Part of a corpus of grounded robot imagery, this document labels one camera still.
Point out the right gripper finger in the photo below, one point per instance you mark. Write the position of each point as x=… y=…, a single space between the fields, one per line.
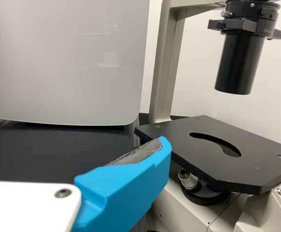
x=126 y=188

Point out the cream microscope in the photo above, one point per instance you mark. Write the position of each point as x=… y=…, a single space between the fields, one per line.
x=203 y=154

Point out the black platform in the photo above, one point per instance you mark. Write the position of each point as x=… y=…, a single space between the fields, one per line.
x=46 y=149

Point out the white box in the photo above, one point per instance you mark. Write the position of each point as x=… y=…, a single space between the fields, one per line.
x=63 y=62

